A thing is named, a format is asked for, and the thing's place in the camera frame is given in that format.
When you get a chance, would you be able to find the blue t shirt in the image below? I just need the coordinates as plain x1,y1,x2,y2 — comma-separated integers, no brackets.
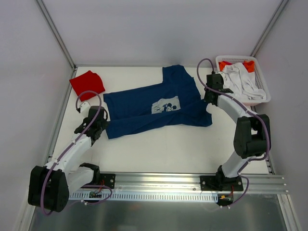
103,65,212,139

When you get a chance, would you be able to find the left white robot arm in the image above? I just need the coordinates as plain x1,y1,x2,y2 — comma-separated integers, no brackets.
27,106,108,212

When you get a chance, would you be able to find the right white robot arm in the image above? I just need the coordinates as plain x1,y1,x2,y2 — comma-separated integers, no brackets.
200,73,271,192

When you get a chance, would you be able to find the white t shirt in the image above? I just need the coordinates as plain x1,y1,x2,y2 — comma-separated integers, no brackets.
221,63,266,101

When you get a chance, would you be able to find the orange t shirt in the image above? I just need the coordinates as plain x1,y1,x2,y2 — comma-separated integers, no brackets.
218,61,255,73

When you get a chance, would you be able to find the white plastic basket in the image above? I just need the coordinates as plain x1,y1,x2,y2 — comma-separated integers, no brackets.
216,55,271,106

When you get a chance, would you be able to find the folded red t shirt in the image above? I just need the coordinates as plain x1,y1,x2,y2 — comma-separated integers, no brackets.
69,70,105,96

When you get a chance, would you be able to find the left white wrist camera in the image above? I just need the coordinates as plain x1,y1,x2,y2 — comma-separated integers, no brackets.
77,102,91,116

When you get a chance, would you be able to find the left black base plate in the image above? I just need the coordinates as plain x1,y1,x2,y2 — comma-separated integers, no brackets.
94,173,116,189

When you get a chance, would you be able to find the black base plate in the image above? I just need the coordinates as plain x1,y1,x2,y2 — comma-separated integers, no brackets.
94,173,116,189
200,175,244,192

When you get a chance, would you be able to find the aluminium mounting rail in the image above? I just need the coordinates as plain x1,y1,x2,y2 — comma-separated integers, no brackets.
67,172,289,194

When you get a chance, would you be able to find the white slotted cable duct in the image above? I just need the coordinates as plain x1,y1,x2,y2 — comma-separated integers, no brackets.
69,190,218,203

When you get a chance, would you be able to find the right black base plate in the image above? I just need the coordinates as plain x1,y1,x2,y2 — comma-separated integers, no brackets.
200,175,244,192

